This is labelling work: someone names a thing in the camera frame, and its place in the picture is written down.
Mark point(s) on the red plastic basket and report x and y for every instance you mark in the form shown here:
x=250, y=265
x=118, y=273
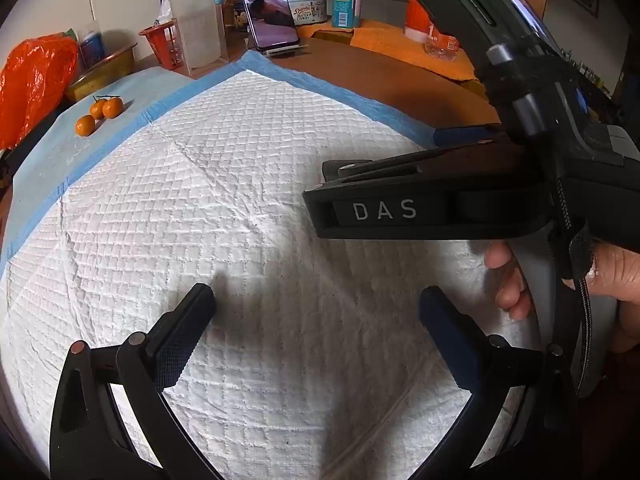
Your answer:
x=165, y=47

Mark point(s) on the person's right hand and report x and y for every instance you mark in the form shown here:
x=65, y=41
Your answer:
x=510, y=285

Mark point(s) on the clear plastic pitcher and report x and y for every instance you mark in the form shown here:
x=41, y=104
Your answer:
x=197, y=30

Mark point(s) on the black smartphone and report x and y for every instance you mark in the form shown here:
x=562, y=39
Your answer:
x=267, y=10

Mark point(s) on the orange ribbed container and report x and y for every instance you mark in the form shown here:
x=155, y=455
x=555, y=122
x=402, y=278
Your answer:
x=417, y=20

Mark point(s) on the round printed tin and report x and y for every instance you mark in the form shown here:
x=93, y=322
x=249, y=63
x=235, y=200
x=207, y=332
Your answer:
x=310, y=10

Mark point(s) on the orange plastic bag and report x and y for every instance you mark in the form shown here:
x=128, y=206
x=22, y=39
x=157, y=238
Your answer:
x=35, y=75

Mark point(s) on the orange drink bottle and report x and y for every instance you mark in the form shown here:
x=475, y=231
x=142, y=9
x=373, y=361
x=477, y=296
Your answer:
x=442, y=46

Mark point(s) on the metal basin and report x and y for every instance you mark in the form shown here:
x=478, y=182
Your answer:
x=100, y=77

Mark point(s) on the white phone stand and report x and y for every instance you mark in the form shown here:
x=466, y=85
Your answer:
x=280, y=51

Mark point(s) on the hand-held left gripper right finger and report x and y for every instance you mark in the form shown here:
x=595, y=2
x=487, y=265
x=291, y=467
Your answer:
x=450, y=340

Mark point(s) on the white quilted pad blue border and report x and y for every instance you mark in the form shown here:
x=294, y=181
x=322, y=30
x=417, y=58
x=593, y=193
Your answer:
x=250, y=210

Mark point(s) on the blue white canister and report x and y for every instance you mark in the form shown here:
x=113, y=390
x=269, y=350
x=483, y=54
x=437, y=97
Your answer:
x=92, y=50

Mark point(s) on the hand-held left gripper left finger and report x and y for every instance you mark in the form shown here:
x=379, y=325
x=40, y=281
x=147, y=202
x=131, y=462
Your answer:
x=182, y=332

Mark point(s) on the orange cloth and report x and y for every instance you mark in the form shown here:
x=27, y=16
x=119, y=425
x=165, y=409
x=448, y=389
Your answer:
x=385, y=37

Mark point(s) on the light blue pad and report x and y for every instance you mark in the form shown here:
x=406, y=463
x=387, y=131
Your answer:
x=45, y=160

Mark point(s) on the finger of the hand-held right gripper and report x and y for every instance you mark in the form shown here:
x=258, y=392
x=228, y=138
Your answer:
x=465, y=136
x=400, y=165

